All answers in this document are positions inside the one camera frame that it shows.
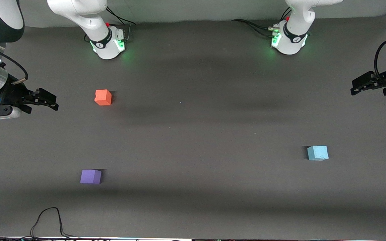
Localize thin black looped cable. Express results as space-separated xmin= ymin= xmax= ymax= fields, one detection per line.
xmin=30 ymin=207 xmax=83 ymax=240

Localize light blue foam block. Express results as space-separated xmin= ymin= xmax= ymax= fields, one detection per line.
xmin=307 ymin=145 xmax=329 ymax=161

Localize black right base cable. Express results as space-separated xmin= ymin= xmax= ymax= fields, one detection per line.
xmin=105 ymin=6 xmax=136 ymax=26

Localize black left base cable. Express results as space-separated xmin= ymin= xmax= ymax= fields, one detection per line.
xmin=231 ymin=19 xmax=278 ymax=37

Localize purple foam block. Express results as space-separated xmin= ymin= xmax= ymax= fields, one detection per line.
xmin=80 ymin=169 xmax=102 ymax=184

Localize black base cable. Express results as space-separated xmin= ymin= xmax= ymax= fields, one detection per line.
xmin=105 ymin=6 xmax=136 ymax=26
xmin=231 ymin=19 xmax=278 ymax=37

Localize orange foam block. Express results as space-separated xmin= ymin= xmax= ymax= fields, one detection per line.
xmin=94 ymin=89 xmax=112 ymax=106

